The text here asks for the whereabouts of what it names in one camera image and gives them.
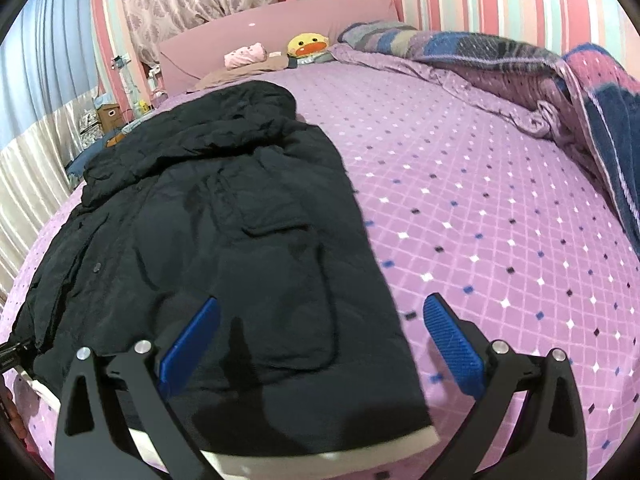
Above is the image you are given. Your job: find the person's left hand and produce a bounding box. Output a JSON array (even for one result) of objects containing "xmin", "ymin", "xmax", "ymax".
[{"xmin": 0, "ymin": 375, "xmax": 28, "ymax": 441}]

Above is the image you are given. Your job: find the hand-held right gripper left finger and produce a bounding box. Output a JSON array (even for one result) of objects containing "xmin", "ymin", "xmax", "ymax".
[{"xmin": 55, "ymin": 296, "xmax": 222, "ymax": 480}]

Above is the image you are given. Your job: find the pink rolled cloth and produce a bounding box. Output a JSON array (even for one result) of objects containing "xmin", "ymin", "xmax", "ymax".
[{"xmin": 224, "ymin": 43, "xmax": 267, "ymax": 69}]

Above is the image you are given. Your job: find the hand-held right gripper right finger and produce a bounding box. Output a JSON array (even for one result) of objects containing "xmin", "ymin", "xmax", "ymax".
[{"xmin": 422, "ymin": 294, "xmax": 588, "ymax": 480}]

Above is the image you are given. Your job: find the blue curtain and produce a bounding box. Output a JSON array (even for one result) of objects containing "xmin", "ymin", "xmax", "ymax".
[{"xmin": 0, "ymin": 0, "xmax": 101, "ymax": 151}]

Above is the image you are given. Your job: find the pink patterned curtain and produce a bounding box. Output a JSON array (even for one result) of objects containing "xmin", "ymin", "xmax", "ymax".
[{"xmin": 117, "ymin": 0, "xmax": 283, "ymax": 66}]

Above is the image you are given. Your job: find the bed with purple dotted sheet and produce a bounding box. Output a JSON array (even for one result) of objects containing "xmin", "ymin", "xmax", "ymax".
[{"xmin": 0, "ymin": 52, "xmax": 640, "ymax": 480}]

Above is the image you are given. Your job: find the blue and pink patchwork quilt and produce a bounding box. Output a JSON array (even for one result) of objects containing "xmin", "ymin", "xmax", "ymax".
[{"xmin": 337, "ymin": 20, "xmax": 640, "ymax": 261}]

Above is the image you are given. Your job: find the yellow duck plush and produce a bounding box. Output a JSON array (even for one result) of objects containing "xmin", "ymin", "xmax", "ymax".
[{"xmin": 286, "ymin": 33, "xmax": 332, "ymax": 67}]

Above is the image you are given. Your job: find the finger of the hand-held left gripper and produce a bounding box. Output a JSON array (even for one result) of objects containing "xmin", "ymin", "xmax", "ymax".
[{"xmin": 0, "ymin": 337, "xmax": 32, "ymax": 376}]

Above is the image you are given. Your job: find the brown pillow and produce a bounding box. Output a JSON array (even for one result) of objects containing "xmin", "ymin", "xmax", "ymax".
[{"xmin": 192, "ymin": 55, "xmax": 293, "ymax": 92}]

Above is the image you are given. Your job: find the black jacket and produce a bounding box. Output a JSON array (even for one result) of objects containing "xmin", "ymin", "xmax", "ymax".
[{"xmin": 10, "ymin": 80, "xmax": 441, "ymax": 480}]

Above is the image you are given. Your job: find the floral patterned box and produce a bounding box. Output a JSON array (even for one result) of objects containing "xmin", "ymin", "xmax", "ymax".
[{"xmin": 79, "ymin": 112, "xmax": 101, "ymax": 148}]

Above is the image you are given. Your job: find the cardboard box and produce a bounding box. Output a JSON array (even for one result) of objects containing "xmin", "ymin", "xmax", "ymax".
[{"xmin": 96, "ymin": 102, "xmax": 123, "ymax": 131}]

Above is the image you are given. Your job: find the pink headboard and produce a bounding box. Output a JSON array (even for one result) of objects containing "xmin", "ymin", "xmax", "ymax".
[{"xmin": 157, "ymin": 0, "xmax": 401, "ymax": 93}]

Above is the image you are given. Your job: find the white satin curtain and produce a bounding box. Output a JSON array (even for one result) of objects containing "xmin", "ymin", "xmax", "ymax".
[{"xmin": 0, "ymin": 85, "xmax": 101, "ymax": 301}]

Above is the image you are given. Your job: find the blue cloth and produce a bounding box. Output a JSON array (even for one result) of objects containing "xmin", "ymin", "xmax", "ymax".
[{"xmin": 67, "ymin": 146, "xmax": 108, "ymax": 176}]

